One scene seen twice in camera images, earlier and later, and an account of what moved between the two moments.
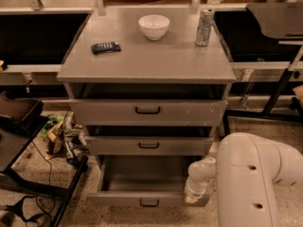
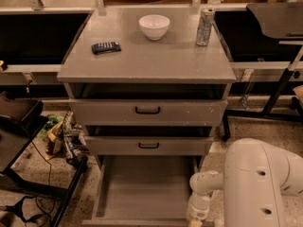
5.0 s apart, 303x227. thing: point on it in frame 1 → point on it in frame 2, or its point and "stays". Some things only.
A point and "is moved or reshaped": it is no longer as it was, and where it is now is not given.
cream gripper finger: [190, 200] → [196, 223]
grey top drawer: [145, 113] stays
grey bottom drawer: [141, 181] is moved or reshaped
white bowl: [154, 26] stays
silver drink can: [204, 26] stays
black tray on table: [21, 115] stays
